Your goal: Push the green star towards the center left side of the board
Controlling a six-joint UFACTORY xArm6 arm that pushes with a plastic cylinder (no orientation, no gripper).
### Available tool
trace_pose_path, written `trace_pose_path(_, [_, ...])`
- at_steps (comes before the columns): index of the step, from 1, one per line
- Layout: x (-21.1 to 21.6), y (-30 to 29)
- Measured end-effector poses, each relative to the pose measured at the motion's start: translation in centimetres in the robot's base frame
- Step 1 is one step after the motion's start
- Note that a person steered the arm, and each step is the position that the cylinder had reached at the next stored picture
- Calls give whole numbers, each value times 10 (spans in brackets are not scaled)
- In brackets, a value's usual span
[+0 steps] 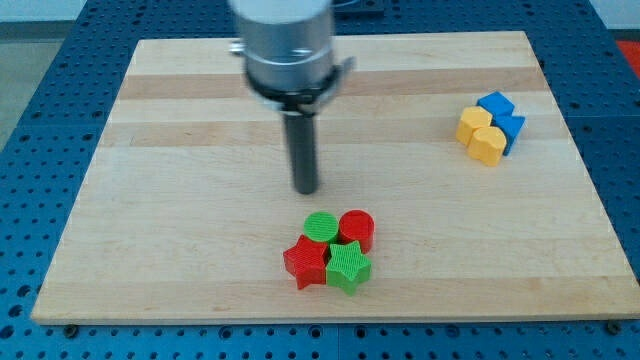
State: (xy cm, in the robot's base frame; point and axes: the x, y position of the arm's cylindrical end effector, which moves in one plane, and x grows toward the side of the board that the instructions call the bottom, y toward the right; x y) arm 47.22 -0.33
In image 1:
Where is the silver robot arm cylinder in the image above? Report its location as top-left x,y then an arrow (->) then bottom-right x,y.
229,0 -> 355,116

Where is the red star block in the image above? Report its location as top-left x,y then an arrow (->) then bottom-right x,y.
283,234 -> 330,290

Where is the green star block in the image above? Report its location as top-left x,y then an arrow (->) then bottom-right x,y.
326,241 -> 372,296

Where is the wooden board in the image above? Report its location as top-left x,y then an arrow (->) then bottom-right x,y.
32,31 -> 639,325

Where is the green cylinder block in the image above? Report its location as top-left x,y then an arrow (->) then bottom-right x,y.
303,211 -> 339,243

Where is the black pusher rod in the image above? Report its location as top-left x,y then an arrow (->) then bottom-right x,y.
283,114 -> 319,195

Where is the red cylinder block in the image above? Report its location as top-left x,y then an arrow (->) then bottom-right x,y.
338,209 -> 375,253

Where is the yellow hexagon block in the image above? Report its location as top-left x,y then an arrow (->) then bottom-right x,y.
455,106 -> 493,146

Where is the yellow rounded block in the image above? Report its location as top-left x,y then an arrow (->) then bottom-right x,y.
467,126 -> 507,167

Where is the blue cube block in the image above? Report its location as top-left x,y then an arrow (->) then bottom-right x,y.
476,91 -> 515,116

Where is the blue triangle block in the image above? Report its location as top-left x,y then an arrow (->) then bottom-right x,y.
492,115 -> 526,156

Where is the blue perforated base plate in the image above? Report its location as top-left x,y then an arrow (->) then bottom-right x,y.
1,0 -> 639,359

